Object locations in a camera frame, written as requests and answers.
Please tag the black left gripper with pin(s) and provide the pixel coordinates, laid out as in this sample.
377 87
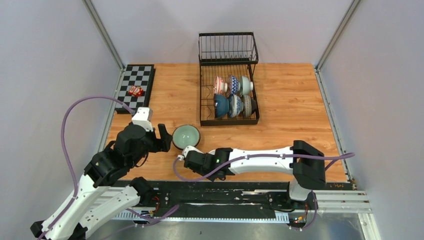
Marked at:
164 144

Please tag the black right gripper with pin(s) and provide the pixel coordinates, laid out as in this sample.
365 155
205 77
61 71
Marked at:
202 173

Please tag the white blue striped bowl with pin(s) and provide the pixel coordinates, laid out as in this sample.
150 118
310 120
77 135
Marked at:
235 105

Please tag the beige interior bowl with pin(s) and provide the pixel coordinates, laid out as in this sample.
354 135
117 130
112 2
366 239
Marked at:
249 106

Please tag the orange floral pattern bowl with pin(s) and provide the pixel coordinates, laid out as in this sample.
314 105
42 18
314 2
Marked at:
220 86

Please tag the orange geometric pattern bowl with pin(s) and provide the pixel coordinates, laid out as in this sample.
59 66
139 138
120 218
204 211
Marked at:
233 85

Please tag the teal dashed pattern bowl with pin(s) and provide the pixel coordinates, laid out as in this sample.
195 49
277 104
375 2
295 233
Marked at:
246 85

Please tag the black wire dish rack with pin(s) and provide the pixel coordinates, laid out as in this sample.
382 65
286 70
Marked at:
223 54

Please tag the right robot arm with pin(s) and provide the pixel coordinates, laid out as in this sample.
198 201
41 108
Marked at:
301 160

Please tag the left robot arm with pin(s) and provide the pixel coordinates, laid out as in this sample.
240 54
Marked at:
75 219

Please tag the red owl toy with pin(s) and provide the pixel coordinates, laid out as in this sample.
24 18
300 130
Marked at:
136 91

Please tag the black white chessboard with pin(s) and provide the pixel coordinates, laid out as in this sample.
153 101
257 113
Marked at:
136 85

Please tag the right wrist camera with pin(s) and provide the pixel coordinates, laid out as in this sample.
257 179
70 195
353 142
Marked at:
185 152

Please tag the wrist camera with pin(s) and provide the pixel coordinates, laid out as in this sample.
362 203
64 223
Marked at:
185 152
142 117

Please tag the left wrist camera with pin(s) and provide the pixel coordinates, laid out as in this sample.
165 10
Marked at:
142 117

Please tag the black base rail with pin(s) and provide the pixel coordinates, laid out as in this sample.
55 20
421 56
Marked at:
244 202

